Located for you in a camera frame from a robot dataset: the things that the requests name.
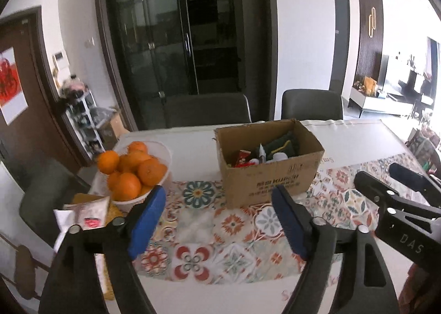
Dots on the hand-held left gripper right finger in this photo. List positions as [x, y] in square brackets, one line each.
[289, 221]

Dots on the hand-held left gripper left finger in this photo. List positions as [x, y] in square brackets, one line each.
[148, 217]

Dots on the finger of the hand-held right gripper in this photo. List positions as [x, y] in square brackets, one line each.
[375, 190]
[413, 179]

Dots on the brown cardboard box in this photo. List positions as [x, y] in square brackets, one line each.
[268, 183]

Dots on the dark green plush toy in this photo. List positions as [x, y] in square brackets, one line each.
[282, 144]

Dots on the person's right forearm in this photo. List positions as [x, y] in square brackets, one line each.
[422, 290]

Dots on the patterned cushion chair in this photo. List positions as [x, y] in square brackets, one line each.
[425, 147]

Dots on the pile of oranges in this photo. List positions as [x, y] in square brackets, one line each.
[125, 185]

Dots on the clear plastic packet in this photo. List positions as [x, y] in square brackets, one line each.
[93, 214]

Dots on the floral patterned table mat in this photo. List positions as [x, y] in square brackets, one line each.
[241, 248]

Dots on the white slatted fruit basket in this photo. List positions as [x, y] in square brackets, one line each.
[153, 147]

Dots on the white low cabinet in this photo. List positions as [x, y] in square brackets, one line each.
[379, 102]

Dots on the small cardboard box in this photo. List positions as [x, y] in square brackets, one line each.
[119, 126]

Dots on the dark furniture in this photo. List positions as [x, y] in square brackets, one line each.
[413, 81]

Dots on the yellow bag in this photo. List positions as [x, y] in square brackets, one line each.
[369, 86]

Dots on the grey dining chair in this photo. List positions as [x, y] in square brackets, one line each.
[206, 111]
[44, 193]
[311, 104]

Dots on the white shelf rack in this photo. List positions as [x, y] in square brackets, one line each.
[84, 121]

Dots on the wooden chair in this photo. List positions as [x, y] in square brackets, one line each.
[24, 265]

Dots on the dark interior door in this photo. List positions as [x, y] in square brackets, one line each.
[341, 42]

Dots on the brown wooden door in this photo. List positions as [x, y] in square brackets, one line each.
[38, 100]

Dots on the wood panel with gold ornament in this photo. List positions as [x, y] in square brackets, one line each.
[368, 24]

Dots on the white intercom panel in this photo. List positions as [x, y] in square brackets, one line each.
[61, 61]

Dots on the dark glass sliding door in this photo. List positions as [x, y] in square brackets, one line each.
[186, 35]

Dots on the white wall switch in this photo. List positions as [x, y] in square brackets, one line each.
[90, 42]

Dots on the red and white wall poster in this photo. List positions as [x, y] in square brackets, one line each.
[10, 83]

